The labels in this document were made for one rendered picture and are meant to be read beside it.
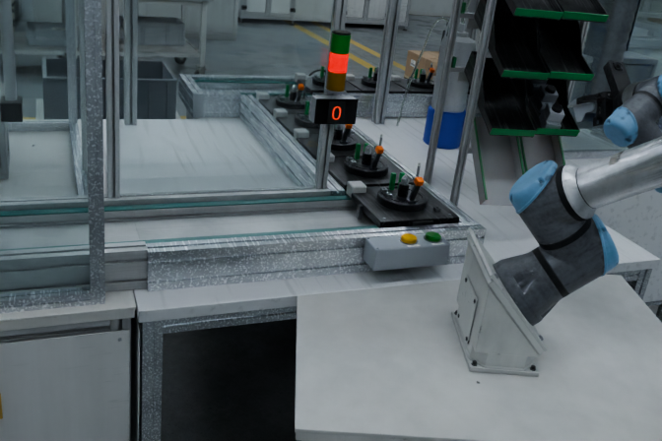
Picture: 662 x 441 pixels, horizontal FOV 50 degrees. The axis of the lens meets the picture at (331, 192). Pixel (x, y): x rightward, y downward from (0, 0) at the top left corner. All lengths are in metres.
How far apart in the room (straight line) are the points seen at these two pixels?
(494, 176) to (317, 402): 0.97
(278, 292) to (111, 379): 0.42
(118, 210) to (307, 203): 0.51
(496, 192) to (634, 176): 0.73
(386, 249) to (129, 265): 0.60
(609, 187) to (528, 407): 0.45
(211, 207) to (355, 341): 0.59
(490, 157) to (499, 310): 0.73
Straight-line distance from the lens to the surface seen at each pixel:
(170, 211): 1.89
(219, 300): 1.64
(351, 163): 2.15
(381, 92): 3.07
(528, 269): 1.50
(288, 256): 1.71
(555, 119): 2.07
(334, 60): 1.88
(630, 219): 3.30
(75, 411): 1.76
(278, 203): 1.95
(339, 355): 1.49
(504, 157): 2.11
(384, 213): 1.90
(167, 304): 1.62
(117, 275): 1.66
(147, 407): 1.77
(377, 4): 11.61
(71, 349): 1.66
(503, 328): 1.49
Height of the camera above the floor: 1.71
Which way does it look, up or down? 22 degrees down
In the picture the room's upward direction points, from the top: 7 degrees clockwise
